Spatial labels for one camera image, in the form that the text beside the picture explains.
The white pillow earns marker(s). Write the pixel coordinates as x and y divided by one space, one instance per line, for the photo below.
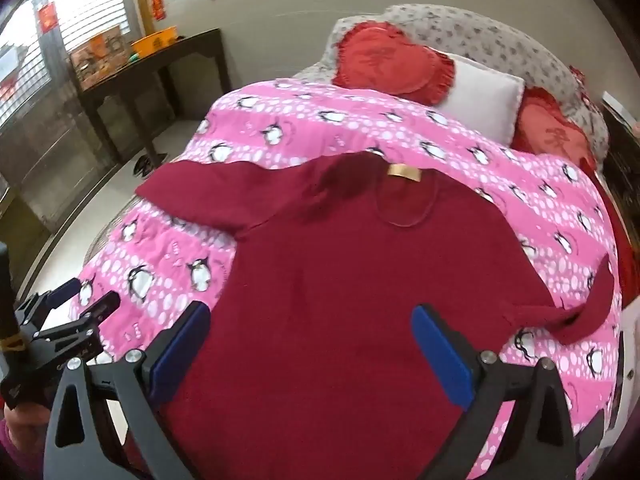
485 97

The brown cardboard box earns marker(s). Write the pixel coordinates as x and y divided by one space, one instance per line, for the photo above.
97 55

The red heart-shaped pillow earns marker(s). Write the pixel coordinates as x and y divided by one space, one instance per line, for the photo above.
390 62
552 132

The dark wooden nightstand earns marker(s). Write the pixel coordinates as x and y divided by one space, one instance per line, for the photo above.
622 170

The window with blinds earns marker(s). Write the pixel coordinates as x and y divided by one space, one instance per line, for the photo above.
80 5

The red wall sticker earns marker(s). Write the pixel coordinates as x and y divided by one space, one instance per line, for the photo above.
157 6

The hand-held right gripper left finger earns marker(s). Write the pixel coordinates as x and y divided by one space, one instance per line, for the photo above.
182 355

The orange box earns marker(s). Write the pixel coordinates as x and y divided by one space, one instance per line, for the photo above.
155 42

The dark red sweater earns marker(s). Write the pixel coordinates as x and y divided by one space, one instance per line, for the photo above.
310 270

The small green item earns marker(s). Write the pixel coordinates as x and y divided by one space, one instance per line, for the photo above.
133 57

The pink penguin print blanket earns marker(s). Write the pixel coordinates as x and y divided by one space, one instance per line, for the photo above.
350 125

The dark wooden table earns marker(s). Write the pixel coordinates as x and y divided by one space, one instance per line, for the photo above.
150 67

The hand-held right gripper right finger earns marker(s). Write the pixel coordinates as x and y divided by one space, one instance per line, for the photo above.
440 355

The pair of dark slippers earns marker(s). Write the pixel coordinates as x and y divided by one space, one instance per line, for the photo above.
146 166

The person's left hand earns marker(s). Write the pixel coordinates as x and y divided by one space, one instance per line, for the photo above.
20 427

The person's left forearm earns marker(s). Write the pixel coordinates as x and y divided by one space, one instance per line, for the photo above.
10 460

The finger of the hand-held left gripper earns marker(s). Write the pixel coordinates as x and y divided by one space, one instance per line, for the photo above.
62 292
87 322

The red window sticker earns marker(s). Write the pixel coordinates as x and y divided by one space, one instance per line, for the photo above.
47 16

